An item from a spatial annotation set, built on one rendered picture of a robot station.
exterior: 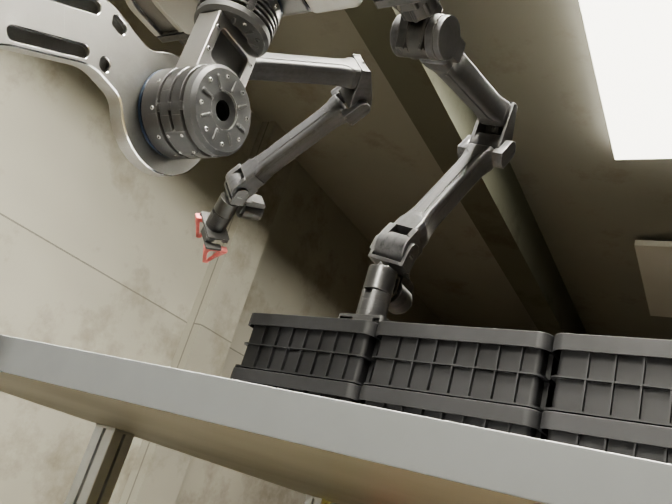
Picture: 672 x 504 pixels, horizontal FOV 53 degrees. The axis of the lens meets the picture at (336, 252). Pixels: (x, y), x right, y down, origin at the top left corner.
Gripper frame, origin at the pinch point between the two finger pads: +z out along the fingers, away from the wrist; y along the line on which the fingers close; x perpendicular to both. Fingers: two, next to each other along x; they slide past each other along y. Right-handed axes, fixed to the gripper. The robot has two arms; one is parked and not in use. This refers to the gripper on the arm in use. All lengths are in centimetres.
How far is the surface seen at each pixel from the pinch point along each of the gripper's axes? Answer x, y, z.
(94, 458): 10, 52, 28
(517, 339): 8.6, -33.5, -4.4
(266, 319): 9.7, 16.3, -4.7
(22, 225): -21, 216, -52
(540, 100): -160, 57, -190
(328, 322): 9.4, 1.4, -4.9
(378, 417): 53, -45, 18
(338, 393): 9.2, -5.0, 7.1
